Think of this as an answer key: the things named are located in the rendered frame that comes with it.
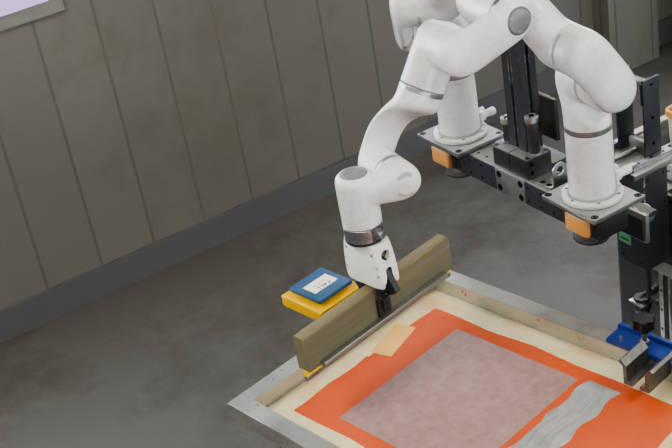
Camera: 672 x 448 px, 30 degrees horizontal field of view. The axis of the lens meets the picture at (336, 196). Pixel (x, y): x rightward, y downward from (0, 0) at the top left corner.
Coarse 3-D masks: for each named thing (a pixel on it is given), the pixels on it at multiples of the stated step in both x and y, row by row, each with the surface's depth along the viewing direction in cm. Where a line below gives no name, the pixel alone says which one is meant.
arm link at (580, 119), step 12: (564, 84) 243; (576, 84) 239; (564, 96) 245; (576, 96) 241; (588, 96) 237; (564, 108) 246; (576, 108) 245; (588, 108) 245; (564, 120) 248; (576, 120) 245; (588, 120) 244; (600, 120) 245; (576, 132) 246; (588, 132) 245; (600, 132) 245
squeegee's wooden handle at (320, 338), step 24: (432, 240) 249; (408, 264) 243; (432, 264) 248; (360, 288) 239; (408, 288) 245; (336, 312) 233; (360, 312) 236; (312, 336) 229; (336, 336) 233; (312, 360) 230
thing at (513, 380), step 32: (416, 320) 260; (448, 320) 258; (416, 352) 250; (448, 352) 248; (480, 352) 246; (512, 352) 245; (544, 352) 243; (448, 384) 239; (480, 384) 238; (512, 384) 236; (544, 384) 235; (576, 384) 233; (608, 384) 232; (512, 416) 228; (608, 416) 224; (640, 416) 223
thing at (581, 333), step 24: (456, 288) 263; (480, 288) 260; (504, 312) 255; (528, 312) 250; (552, 312) 248; (576, 336) 242; (600, 336) 239; (264, 384) 243; (288, 384) 244; (240, 408) 237; (264, 408) 236; (264, 432) 233; (288, 432) 229; (312, 432) 228
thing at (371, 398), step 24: (336, 384) 245; (360, 384) 244; (384, 384) 242; (408, 384) 241; (312, 408) 239; (336, 408) 238; (360, 408) 237; (384, 408) 236; (408, 408) 235; (432, 408) 234; (456, 408) 233; (360, 432) 231; (384, 432) 230; (408, 432) 229; (432, 432) 228; (456, 432) 227; (480, 432) 226; (504, 432) 225
